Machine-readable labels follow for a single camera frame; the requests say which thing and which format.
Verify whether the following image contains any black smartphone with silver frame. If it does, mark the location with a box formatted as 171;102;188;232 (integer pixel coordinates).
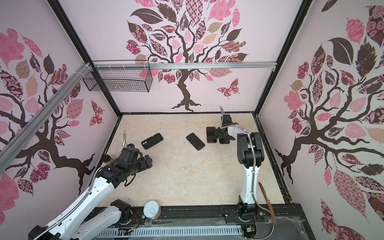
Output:
206;127;218;143

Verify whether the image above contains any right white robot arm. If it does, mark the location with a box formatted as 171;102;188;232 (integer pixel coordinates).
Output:
217;113;265;217

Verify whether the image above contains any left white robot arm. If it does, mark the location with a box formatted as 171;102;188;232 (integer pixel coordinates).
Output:
28;144;153;240

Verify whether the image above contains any glass spice jar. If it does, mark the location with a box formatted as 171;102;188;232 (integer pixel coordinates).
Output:
101;155;114;167

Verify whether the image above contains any white round can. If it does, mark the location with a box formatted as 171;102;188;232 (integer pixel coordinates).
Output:
143;201;161;220

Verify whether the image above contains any brown wooden stick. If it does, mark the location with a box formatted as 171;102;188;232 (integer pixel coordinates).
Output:
258;182;277;226

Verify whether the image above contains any white slotted cable duct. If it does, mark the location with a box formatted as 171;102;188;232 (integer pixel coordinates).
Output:
95;226;243;240

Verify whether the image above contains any black wire basket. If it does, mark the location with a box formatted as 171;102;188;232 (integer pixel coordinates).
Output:
83;60;153;93

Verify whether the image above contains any silver aluminium rail back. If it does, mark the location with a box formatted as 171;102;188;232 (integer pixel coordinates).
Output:
94;61;277;70

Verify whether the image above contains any silver aluminium rail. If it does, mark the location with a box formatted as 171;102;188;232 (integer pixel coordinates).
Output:
94;61;277;70
1;63;92;173

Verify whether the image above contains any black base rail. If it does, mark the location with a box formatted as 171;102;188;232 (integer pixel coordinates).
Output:
55;203;317;240

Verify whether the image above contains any silver aluminium rail left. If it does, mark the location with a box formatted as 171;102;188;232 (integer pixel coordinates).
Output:
1;63;92;173

